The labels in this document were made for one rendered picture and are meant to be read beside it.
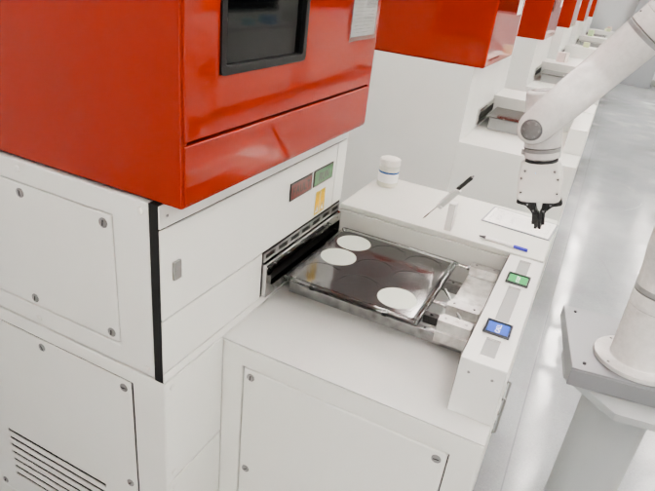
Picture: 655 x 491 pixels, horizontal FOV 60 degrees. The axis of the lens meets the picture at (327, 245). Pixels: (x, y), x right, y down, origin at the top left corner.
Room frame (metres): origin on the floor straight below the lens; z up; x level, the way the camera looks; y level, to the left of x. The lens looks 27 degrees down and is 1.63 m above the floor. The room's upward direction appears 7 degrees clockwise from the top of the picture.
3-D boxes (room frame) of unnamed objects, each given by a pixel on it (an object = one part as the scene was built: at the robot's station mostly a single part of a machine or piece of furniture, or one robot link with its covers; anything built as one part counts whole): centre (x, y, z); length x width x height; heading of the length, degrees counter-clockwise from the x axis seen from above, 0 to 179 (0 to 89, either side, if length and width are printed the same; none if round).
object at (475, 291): (1.27, -0.39, 0.87); 0.36 x 0.08 x 0.03; 157
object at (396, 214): (1.68, -0.38, 0.89); 0.62 x 0.35 x 0.14; 67
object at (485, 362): (1.16, -0.44, 0.89); 0.55 x 0.09 x 0.14; 157
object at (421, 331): (1.23, -0.14, 0.84); 0.50 x 0.02 x 0.03; 67
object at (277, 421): (1.40, -0.26, 0.41); 0.97 x 0.64 x 0.82; 157
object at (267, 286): (1.43, 0.06, 0.89); 0.44 x 0.02 x 0.10; 157
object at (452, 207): (1.54, -0.33, 1.03); 0.06 x 0.04 x 0.13; 67
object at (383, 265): (1.36, -0.13, 0.90); 0.34 x 0.34 x 0.01; 67
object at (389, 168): (1.86, -0.18, 1.01); 0.07 x 0.07 x 0.10
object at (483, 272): (1.43, -0.45, 0.89); 0.08 x 0.03 x 0.03; 67
